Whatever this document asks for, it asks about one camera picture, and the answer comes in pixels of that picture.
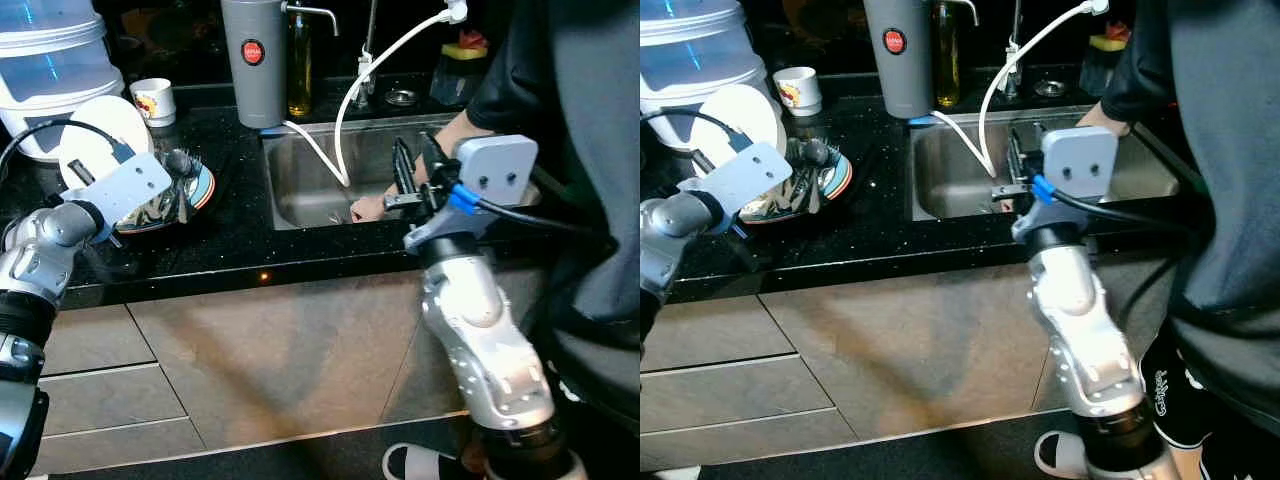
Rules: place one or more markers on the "colourful patterned plate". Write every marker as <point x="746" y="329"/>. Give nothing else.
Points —
<point x="200" y="190"/>
<point x="835" y="180"/>

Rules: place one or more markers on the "metal kitchen faucet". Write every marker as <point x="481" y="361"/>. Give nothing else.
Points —
<point x="1015" y="40"/>
<point x="370" y="40"/>

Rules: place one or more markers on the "person's bare forearm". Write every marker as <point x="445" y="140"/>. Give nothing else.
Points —
<point x="1100" y="118"/>
<point x="462" y="128"/>

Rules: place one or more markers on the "white printed cup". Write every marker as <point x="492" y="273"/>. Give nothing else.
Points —
<point x="797" y="90"/>
<point x="152" y="98"/>

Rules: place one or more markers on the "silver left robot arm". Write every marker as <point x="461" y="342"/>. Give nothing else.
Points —
<point x="670" y="230"/>
<point x="40" y="250"/>

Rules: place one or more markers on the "person's bare hand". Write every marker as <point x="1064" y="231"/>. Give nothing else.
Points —
<point x="370" y="207"/>

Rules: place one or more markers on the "grey water filter red label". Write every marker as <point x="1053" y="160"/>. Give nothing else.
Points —
<point x="900" y="60"/>
<point x="255" y="70"/>

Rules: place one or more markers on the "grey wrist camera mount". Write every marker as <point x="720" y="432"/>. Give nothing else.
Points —
<point x="120" y="185"/>
<point x="495" y="170"/>
<point x="740" y="180"/>
<point x="1080" y="160"/>

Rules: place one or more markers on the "white water container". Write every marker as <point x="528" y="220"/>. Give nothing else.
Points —
<point x="50" y="60"/>
<point x="680" y="60"/>

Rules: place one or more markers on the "yellow oil bottle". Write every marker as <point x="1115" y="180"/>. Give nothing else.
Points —
<point x="945" y="60"/>
<point x="299" y="70"/>

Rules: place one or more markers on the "large white plate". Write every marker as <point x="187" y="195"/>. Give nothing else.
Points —
<point x="105" y="125"/>
<point x="745" y="115"/>

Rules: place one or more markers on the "stainless steel sink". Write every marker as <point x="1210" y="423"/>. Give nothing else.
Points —
<point x="960" y="190"/>
<point x="320" y="190"/>

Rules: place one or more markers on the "round metal drain cap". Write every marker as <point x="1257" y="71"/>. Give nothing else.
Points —
<point x="400" y="97"/>
<point x="1050" y="88"/>

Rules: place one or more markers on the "white faucet adapter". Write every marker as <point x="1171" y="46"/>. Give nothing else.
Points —
<point x="455" y="12"/>
<point x="1092" y="6"/>

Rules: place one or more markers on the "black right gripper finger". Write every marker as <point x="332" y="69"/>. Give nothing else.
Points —
<point x="1016" y="155"/>
<point x="1036" y="140"/>
<point x="432" y="155"/>
<point x="403" y="165"/>

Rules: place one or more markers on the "white tie strip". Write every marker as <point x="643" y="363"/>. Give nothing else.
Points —
<point x="1012" y="55"/>
<point x="364" y="68"/>

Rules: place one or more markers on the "yellow red sponge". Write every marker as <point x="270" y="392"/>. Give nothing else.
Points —
<point x="465" y="45"/>
<point x="1108" y="40"/>

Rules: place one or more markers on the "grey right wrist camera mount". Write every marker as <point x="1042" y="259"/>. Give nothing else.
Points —
<point x="495" y="170"/>
<point x="1080" y="160"/>

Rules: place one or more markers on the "dark sponge holder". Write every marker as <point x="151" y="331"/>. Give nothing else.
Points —
<point x="455" y="80"/>
<point x="1098" y="70"/>

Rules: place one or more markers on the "white black slipper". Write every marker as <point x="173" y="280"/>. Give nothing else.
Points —
<point x="1055" y="455"/>
<point x="420" y="462"/>

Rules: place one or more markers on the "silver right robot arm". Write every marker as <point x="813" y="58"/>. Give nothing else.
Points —
<point x="1080" y="310"/>
<point x="470" y="320"/>

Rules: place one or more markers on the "person in dark clothes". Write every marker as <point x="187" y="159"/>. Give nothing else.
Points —
<point x="590" y="150"/>
<point x="1220" y="150"/>

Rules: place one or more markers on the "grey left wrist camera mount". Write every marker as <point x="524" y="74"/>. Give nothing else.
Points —
<point x="120" y="185"/>
<point x="740" y="180"/>

